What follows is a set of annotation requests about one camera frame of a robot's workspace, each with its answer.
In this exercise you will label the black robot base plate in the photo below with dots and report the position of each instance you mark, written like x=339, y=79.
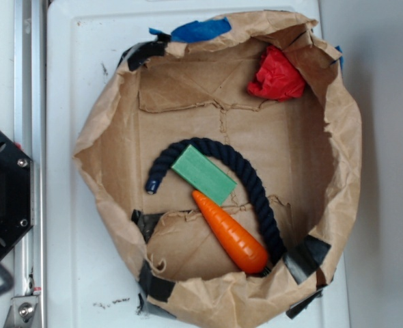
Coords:
x=15, y=195

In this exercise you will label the metal corner bracket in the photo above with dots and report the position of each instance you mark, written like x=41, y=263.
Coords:
x=22, y=312

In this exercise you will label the aluminium rail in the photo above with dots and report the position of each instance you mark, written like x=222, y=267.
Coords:
x=30, y=18

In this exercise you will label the orange plastic carrot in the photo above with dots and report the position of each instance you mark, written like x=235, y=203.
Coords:
x=244, y=250

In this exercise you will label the brown paper bag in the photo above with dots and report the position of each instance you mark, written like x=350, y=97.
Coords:
x=200, y=90

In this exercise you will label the blue tape piece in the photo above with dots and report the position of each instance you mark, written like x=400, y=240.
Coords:
x=196, y=31

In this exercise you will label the green rectangular block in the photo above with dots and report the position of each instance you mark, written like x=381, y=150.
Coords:
x=202, y=174

